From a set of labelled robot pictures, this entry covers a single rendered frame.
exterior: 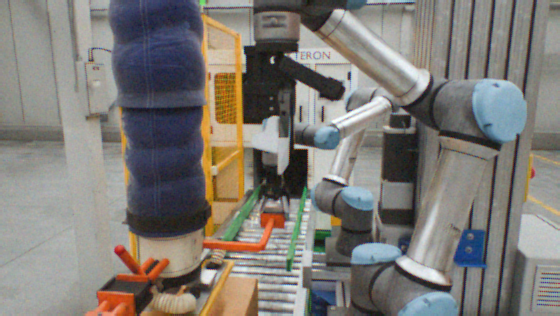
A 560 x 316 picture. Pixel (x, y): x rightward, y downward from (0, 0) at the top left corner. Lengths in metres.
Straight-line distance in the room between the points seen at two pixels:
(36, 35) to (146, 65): 11.93
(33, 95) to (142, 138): 12.04
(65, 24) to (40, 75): 10.33
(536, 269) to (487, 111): 0.53
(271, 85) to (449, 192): 0.42
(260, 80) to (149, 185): 0.51
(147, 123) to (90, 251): 1.80
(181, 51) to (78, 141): 1.63
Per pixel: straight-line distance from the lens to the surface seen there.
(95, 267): 2.75
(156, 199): 1.03
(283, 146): 0.58
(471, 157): 0.83
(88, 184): 2.57
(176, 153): 1.01
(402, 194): 1.17
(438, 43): 1.06
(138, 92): 1.00
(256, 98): 0.62
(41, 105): 12.91
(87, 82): 2.43
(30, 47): 13.00
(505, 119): 0.83
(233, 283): 1.48
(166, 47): 0.98
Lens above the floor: 1.66
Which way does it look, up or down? 11 degrees down
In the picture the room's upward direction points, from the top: straight up
